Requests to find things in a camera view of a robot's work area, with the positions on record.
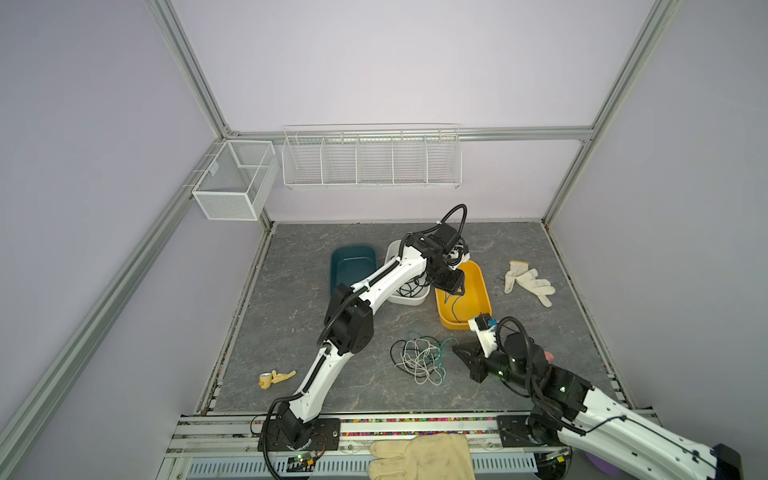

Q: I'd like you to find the yellow plastic bin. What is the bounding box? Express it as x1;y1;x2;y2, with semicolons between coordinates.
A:
435;261;492;330

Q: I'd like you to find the white plastic bin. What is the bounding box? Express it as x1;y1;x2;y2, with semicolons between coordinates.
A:
386;248;431;306

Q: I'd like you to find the long white wire basket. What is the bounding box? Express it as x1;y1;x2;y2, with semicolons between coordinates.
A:
282;123;463;189

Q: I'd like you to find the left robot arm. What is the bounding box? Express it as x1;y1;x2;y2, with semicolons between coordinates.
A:
259;219;469;453

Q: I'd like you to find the beige leather glove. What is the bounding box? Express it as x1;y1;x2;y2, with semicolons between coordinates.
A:
368;433;475;479

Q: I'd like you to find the yellow toy figure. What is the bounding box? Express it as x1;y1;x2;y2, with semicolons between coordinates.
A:
258;370;296;390

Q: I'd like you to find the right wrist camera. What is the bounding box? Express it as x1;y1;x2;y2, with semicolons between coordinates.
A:
468;313;498;358

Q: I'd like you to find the white cable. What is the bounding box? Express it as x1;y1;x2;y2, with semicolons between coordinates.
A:
398;337;448;386

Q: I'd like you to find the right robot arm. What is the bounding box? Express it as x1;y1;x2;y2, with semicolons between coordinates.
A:
452;330;743;479

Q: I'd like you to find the white knit glove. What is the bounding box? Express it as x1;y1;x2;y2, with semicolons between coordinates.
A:
504;261;556;308

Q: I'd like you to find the small white mesh basket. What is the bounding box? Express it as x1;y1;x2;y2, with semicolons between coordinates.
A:
192;140;279;221

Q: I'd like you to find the purple pink brush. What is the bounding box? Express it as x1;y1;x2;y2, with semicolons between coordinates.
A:
585;453;621;477

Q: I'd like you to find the dark teal plastic bin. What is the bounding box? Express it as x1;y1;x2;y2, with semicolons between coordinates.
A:
329;244;378;294

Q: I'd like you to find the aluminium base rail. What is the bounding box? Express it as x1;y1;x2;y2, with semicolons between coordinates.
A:
170;410;673;460

